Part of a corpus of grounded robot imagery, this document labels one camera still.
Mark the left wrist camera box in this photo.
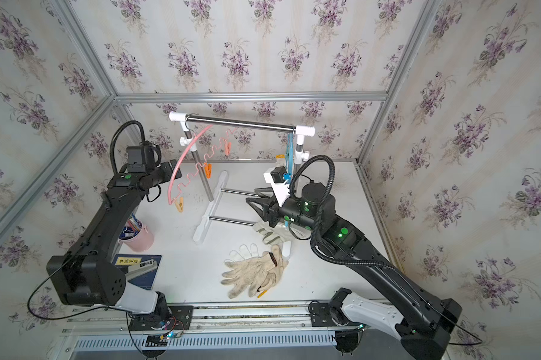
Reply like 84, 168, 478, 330
126, 145, 156, 173

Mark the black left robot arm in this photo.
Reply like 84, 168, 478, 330
46, 120, 182, 326

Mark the white glove with grey strap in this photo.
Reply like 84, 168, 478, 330
252, 220, 310, 245

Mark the white and steel drying rack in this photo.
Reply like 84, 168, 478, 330
168, 111, 317, 246

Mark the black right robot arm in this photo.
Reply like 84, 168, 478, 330
246, 154, 483, 359

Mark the small circuit board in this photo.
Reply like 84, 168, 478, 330
144, 331, 183, 349

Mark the pink wavy hanger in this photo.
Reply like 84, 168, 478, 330
167, 123, 235, 207

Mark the blue wavy hanger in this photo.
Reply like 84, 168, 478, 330
285, 133, 295, 180

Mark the orange clothes peg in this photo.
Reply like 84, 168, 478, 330
204, 163, 212, 179

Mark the blue book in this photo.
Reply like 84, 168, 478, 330
112, 253, 162, 290

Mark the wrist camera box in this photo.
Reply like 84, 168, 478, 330
264, 166, 290, 207
126, 145, 156, 173

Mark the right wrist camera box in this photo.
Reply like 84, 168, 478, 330
264, 166, 290, 207

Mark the pink pen cup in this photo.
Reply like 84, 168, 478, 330
118, 223, 155, 253

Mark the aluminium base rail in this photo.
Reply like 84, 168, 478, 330
60, 298, 435, 336

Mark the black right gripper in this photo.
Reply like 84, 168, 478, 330
248, 185, 326, 237

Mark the yellow clothes peg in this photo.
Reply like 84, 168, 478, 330
174, 197, 184, 213

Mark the yellow pencil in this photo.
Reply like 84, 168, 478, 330
257, 290, 268, 299

